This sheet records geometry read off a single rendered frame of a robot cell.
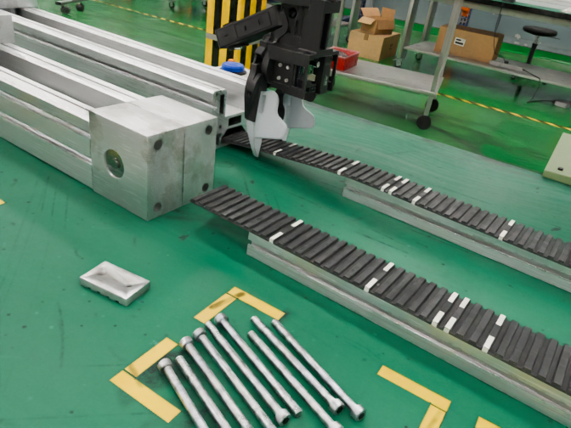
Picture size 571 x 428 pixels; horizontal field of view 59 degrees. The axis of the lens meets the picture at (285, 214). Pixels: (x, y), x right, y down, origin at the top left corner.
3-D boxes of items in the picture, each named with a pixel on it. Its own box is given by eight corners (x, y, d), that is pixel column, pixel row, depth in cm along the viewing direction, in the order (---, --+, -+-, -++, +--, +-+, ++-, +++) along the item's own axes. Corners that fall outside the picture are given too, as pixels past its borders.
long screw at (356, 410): (365, 418, 35) (368, 408, 34) (354, 424, 34) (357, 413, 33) (278, 324, 42) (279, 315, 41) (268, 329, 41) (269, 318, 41)
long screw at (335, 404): (344, 412, 35) (347, 402, 34) (333, 419, 34) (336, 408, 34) (257, 321, 42) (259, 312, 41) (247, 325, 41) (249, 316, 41)
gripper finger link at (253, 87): (246, 121, 64) (263, 51, 61) (237, 118, 65) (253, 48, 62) (268, 122, 68) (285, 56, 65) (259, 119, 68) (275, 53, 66)
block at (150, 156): (226, 187, 62) (232, 112, 57) (147, 222, 53) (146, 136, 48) (174, 162, 66) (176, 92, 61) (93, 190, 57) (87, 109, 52)
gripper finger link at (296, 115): (306, 158, 71) (308, 97, 65) (273, 144, 74) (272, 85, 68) (319, 148, 73) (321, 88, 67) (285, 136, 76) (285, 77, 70)
